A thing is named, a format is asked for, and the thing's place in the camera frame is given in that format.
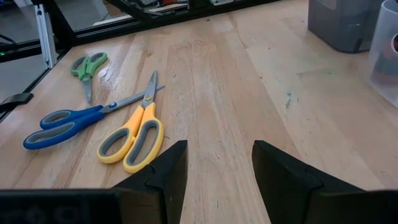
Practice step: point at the black table edge clip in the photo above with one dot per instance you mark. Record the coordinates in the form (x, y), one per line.
(17, 99)

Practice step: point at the clear plastic bin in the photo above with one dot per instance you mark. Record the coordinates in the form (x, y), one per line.
(379, 90)

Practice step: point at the grey plastic bin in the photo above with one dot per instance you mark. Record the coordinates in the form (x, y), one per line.
(342, 28)

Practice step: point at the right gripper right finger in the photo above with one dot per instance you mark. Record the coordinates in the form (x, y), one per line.
(280, 186)

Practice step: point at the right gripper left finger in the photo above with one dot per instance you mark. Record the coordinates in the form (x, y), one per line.
(164, 193)

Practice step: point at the silver frame bracket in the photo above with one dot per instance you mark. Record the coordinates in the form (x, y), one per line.
(46, 37)

